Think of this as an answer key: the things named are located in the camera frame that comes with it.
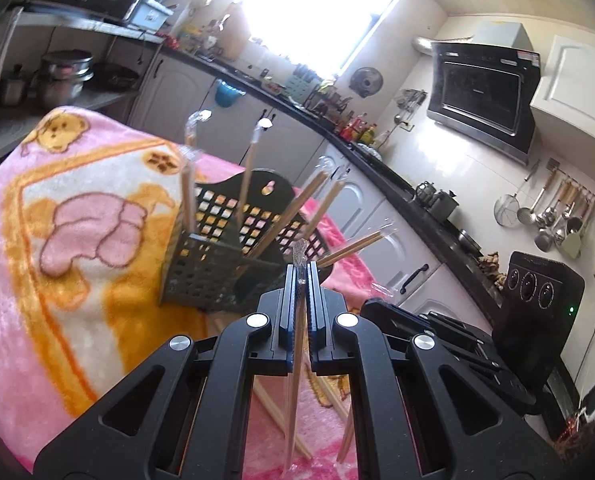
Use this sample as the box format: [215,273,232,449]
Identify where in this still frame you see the blue hanging bin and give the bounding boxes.
[214,80,246,110]

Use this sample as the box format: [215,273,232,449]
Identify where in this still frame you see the bright kitchen window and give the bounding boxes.
[238,0,408,78]

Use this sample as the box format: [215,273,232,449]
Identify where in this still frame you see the dark green utensil basket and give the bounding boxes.
[158,170,335,318]

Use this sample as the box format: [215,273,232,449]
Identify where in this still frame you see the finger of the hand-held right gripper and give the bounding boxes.
[360,297,493,361]

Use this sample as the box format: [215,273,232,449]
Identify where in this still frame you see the pink bear printed blanket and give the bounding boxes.
[0,105,378,480]

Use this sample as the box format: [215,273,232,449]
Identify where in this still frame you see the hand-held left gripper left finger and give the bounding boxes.
[32,262,298,480]

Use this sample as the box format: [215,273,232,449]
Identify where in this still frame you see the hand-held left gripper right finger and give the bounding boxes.
[307,262,563,480]

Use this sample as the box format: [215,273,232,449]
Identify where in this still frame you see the white kitchen cabinets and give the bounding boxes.
[128,45,503,311]

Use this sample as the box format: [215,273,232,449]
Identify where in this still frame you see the blue-grey storage box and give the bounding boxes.
[128,0,173,31]

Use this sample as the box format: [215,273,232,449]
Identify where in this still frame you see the stacked steel pots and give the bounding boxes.
[36,50,96,108]

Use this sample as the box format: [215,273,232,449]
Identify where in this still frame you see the black kitchen countertop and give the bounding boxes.
[158,42,508,306]

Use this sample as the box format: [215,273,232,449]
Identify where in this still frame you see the small wall utensil rack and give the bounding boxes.
[395,87,428,131]

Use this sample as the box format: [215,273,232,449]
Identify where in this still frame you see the small lidded steel pot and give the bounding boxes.
[0,62,28,106]

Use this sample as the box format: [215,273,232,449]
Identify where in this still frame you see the row of hanging kitchen utensils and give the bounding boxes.
[517,157,595,261]

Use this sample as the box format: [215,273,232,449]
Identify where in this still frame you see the teal knife block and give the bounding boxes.
[285,62,321,106]

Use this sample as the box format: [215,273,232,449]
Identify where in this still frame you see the metal shelf rack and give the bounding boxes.
[0,2,168,171]

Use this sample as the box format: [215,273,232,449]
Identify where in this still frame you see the dark stovetop kettle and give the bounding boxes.
[415,182,461,221]

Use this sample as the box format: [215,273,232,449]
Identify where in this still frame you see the pile of chopsticks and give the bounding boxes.
[208,310,358,466]

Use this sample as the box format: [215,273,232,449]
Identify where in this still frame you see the white wall cabinet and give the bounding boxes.
[530,35,595,153]

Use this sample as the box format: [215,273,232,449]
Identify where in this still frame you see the black range hood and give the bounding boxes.
[425,22,542,166]

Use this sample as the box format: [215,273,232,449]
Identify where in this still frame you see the pale cutting board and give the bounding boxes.
[222,2,252,60]

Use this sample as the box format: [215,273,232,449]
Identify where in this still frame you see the wire mesh strainer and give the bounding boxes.
[493,172,541,228]

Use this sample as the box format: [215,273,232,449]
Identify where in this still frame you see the row of seasoning bottles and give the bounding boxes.
[302,85,393,146]

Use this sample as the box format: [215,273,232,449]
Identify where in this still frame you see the black frying pan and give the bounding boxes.
[94,62,141,92]

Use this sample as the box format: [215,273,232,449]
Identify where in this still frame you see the wooden chopstick pair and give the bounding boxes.
[302,167,351,241]
[180,110,213,236]
[317,220,398,268]
[250,157,331,261]
[236,117,274,231]
[282,239,311,480]

